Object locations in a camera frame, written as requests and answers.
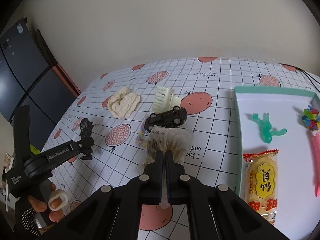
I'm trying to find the colourful bead ball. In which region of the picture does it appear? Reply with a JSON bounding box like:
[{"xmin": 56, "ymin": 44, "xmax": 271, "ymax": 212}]
[{"xmin": 302, "ymin": 105, "xmax": 320, "ymax": 131}]

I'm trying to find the pink ribbed toy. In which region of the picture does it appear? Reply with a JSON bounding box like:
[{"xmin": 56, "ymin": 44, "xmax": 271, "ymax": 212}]
[{"xmin": 311, "ymin": 131, "xmax": 320, "ymax": 197}]

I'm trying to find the dark blue cabinet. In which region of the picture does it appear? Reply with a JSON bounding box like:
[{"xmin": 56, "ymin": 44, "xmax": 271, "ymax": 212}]
[{"xmin": 1, "ymin": 18, "xmax": 77, "ymax": 150}]

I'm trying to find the pomegranate grid tablecloth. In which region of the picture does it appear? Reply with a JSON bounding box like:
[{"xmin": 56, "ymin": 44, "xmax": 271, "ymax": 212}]
[{"xmin": 41, "ymin": 56, "xmax": 320, "ymax": 240}]

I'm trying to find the left hand with bandaged finger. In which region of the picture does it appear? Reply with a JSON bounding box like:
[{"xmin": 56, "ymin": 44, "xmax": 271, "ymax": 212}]
[{"xmin": 15, "ymin": 180, "xmax": 69, "ymax": 233}]

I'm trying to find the teal rimmed white tray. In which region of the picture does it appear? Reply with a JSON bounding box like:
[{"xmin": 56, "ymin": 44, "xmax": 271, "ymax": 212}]
[{"xmin": 234, "ymin": 86, "xmax": 319, "ymax": 239}]

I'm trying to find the black action figure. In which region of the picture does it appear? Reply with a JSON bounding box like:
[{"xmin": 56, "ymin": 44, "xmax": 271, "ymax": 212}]
[{"xmin": 79, "ymin": 118, "xmax": 94, "ymax": 160}]

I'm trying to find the colourful small hair tie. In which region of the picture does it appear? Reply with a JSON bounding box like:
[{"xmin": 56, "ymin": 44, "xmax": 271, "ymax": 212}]
[{"xmin": 135, "ymin": 129, "xmax": 146, "ymax": 147}]

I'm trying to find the cream crumpled cloth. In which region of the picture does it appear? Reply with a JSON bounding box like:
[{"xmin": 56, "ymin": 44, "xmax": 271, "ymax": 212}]
[{"xmin": 107, "ymin": 87, "xmax": 140, "ymax": 119}]

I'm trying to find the orange bed frame edge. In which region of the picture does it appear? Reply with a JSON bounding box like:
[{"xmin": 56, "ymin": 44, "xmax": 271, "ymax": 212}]
[{"xmin": 52, "ymin": 63, "xmax": 81, "ymax": 97}]

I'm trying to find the bag of cotton swabs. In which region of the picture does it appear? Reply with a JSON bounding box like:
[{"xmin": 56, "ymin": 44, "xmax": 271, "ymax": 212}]
[{"xmin": 138, "ymin": 126, "xmax": 194, "ymax": 207}]

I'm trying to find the green rubber lizard toy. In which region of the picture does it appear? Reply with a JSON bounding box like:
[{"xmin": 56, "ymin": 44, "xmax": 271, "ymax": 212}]
[{"xmin": 252, "ymin": 113, "xmax": 287, "ymax": 144}]

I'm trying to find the yellow snack packet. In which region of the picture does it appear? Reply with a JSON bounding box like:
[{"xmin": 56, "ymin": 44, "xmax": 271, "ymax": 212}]
[{"xmin": 243, "ymin": 150, "xmax": 279, "ymax": 225}]

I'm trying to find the black toy car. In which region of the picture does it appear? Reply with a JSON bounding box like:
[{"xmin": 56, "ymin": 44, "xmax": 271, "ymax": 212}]
[{"xmin": 144, "ymin": 106, "xmax": 187, "ymax": 133}]

